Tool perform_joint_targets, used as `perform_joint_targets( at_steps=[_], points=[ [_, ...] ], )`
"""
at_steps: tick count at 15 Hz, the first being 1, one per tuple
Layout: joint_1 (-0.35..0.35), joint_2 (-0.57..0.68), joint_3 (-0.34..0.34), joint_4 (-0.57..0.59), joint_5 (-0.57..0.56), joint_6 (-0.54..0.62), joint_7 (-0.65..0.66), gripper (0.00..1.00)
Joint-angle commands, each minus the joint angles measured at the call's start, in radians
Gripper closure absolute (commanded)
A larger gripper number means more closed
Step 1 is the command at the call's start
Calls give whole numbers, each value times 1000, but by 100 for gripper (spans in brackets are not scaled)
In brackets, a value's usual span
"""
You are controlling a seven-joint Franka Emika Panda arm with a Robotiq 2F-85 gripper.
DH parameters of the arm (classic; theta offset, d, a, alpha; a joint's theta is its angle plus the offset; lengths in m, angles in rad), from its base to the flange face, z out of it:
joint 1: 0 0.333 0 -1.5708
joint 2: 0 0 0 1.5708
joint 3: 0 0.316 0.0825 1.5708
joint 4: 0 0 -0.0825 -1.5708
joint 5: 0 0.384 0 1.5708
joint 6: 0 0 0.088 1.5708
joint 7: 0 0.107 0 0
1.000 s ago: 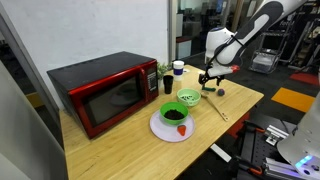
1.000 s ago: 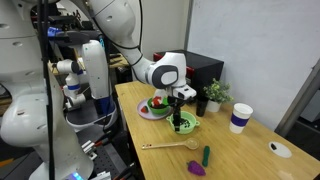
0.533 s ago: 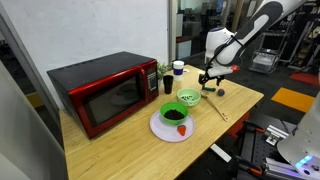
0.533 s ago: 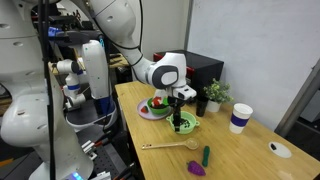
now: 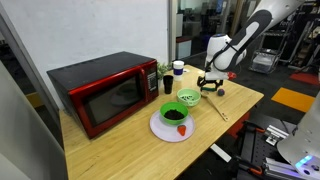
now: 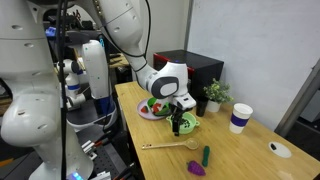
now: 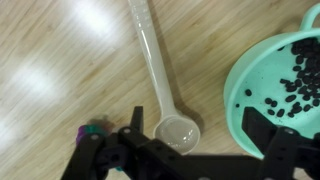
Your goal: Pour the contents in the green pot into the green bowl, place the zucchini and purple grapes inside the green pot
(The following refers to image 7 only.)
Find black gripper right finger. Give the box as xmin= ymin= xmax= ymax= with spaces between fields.
xmin=241 ymin=106 xmax=320 ymax=180

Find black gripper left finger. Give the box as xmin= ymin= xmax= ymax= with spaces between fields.
xmin=61 ymin=105 xmax=188 ymax=180

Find beige plastic spoon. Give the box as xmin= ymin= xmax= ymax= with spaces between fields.
xmin=127 ymin=0 xmax=202 ymax=155

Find coffee beans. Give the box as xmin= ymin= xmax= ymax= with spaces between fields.
xmin=235 ymin=37 xmax=320 ymax=118

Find mint green pot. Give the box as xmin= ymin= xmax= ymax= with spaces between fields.
xmin=223 ymin=3 xmax=320 ymax=160

